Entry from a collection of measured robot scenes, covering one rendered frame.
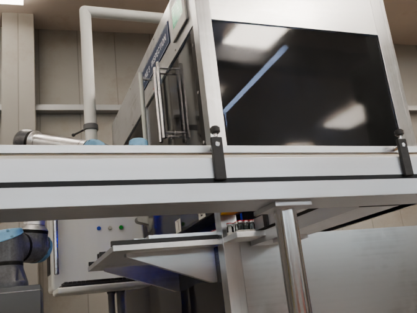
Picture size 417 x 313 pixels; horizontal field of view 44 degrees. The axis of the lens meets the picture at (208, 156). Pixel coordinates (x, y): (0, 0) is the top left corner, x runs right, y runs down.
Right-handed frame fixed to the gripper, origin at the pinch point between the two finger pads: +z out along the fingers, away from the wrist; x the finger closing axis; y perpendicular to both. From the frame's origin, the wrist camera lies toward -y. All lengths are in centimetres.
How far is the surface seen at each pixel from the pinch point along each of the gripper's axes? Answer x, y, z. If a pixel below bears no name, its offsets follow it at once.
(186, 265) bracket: 2.2, -12.0, 14.8
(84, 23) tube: -95, 7, -144
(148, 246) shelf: 10.6, 3.9, 7.8
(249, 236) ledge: 25.6, -28.1, 8.7
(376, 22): 12, -117, -92
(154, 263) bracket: 2.1, 0.0, 13.0
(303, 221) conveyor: 52, -34, 9
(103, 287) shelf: -66, 9, 16
